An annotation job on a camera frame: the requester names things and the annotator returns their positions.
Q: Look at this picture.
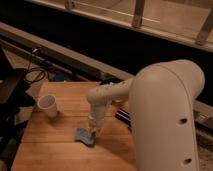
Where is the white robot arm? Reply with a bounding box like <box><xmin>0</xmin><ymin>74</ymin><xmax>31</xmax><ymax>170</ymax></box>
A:
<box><xmin>86</xmin><ymin>60</ymin><xmax>205</xmax><ymax>171</ymax></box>

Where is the white paper cup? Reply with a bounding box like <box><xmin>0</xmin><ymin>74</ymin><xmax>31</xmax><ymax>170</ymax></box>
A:
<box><xmin>37</xmin><ymin>95</ymin><xmax>58</xmax><ymax>118</ymax></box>

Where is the wooden railing frame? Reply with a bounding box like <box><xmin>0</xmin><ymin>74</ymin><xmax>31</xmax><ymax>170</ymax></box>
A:
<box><xmin>27</xmin><ymin>0</ymin><xmax>213</xmax><ymax>53</ymax></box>

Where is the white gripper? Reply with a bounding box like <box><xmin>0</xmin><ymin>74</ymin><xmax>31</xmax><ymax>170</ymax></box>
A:
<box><xmin>88</xmin><ymin>105</ymin><xmax>108</xmax><ymax>136</ymax></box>

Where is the black cable bundle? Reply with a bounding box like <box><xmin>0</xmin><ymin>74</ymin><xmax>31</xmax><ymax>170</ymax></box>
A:
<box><xmin>23</xmin><ymin>46</ymin><xmax>56</xmax><ymax>85</ymax></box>

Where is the metal rail beam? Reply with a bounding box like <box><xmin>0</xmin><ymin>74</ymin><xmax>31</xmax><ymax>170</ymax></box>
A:
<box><xmin>0</xmin><ymin>22</ymin><xmax>213</xmax><ymax>132</ymax></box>

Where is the black device at left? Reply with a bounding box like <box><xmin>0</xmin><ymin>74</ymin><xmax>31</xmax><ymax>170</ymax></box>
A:
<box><xmin>0</xmin><ymin>68</ymin><xmax>34</xmax><ymax>111</ymax></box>

